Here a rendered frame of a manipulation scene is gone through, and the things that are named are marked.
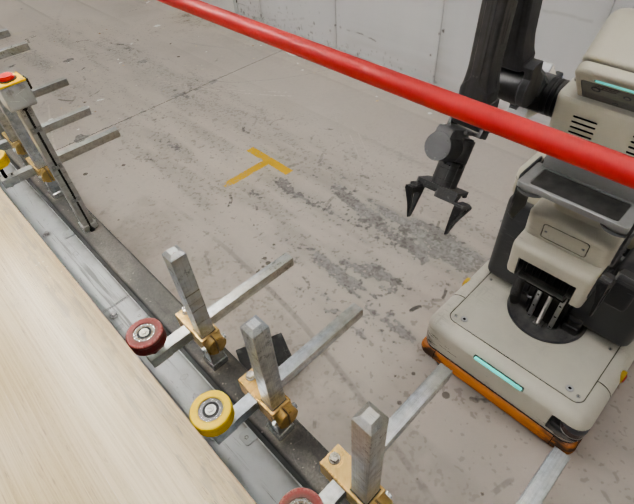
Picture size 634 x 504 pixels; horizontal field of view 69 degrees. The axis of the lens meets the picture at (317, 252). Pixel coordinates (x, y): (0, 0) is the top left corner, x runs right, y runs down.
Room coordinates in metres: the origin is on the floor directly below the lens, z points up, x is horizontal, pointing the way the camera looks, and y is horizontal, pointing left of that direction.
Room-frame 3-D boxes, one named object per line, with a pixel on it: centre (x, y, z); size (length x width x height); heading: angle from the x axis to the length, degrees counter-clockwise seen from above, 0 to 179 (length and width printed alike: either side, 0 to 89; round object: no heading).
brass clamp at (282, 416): (0.46, 0.13, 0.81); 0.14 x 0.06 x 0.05; 41
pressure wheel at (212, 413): (0.40, 0.22, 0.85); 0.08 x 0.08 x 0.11
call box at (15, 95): (1.19, 0.76, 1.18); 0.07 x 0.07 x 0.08; 41
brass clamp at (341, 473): (0.27, -0.04, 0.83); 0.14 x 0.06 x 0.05; 41
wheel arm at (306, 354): (0.53, 0.07, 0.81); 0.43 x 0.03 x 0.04; 131
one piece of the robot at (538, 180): (0.80, -0.62, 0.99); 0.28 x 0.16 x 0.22; 41
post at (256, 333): (0.44, 0.11, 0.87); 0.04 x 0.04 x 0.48; 41
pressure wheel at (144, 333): (0.59, 0.39, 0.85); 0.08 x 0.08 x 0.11
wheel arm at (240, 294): (0.72, 0.24, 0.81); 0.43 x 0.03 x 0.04; 131
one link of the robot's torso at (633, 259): (0.83, -0.75, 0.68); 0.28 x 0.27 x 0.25; 41
